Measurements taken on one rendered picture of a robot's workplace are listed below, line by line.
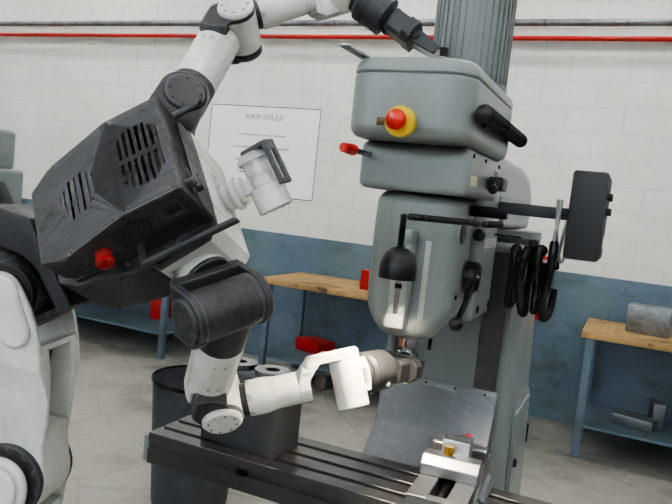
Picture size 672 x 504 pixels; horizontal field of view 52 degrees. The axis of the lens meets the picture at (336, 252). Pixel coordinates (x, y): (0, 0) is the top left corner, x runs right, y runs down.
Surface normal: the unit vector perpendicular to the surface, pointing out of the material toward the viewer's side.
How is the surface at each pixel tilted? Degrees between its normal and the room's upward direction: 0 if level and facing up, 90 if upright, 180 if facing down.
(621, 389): 90
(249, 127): 90
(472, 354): 90
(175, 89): 61
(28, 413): 90
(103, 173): 74
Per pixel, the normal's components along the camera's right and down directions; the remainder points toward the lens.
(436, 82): -0.40, 0.04
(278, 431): 0.87, 0.13
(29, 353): -0.10, 0.07
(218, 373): 0.20, 0.72
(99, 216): -0.51, -0.27
